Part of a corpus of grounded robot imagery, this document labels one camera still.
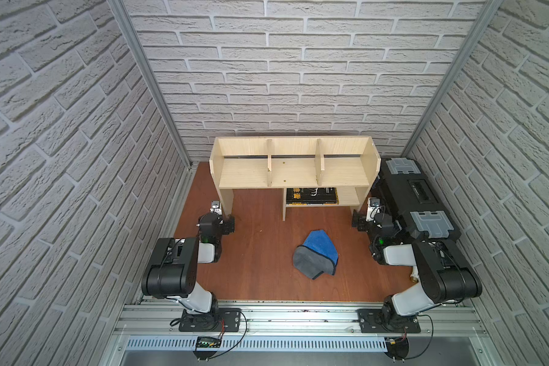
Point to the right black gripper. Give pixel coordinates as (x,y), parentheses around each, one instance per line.
(359,219)

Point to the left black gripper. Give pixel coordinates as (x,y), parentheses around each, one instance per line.
(227,224)

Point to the blue and grey cloth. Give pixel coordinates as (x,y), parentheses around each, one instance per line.
(316,256)

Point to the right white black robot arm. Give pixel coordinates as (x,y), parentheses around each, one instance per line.
(422,240)

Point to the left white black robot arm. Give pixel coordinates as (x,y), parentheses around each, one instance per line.
(171,272)

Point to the light wooden bookshelf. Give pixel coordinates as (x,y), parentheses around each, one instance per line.
(350,165)

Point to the black toolbox grey latches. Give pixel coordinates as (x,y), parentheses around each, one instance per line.
(414,205)

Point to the white pvc pipe fitting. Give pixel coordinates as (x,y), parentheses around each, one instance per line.
(414,275)

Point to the black yellow book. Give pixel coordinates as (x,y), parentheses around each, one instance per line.
(311,196)

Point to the right black controller board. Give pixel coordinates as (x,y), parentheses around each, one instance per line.
(397,348)

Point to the black controller board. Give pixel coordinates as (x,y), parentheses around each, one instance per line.
(397,348)
(206,347)

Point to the left black controller board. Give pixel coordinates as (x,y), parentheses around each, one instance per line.
(206,347)

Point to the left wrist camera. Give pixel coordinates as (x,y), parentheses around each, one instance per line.
(216,207)

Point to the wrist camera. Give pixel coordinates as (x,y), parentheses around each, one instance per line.
(373,208)
(216,207)

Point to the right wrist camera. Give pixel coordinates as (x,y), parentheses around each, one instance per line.
(373,208)

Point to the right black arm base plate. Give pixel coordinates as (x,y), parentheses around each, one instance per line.
(386,321)

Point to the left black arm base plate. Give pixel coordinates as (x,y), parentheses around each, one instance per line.
(224,320)

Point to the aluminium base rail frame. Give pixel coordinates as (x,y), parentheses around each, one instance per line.
(291,318)

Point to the white vented cable duct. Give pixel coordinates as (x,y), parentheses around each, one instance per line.
(261,343)

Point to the left aluminium corner post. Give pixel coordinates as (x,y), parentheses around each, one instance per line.
(130,34)

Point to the aluminium corner post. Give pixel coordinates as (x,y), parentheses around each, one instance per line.
(474,35)
(130,34)

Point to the right aluminium corner post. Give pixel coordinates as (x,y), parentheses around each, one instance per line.
(474,35)

